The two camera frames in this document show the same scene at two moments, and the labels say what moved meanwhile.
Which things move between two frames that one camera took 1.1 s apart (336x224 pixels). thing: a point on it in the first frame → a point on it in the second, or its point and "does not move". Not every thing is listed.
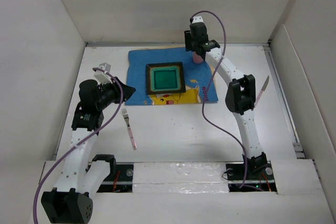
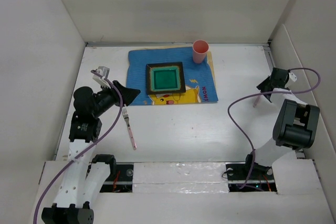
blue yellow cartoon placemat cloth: (196, 76) does not move
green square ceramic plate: (166, 77) does not move
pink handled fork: (126, 117) does not move
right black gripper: (188, 38) → (262, 85)
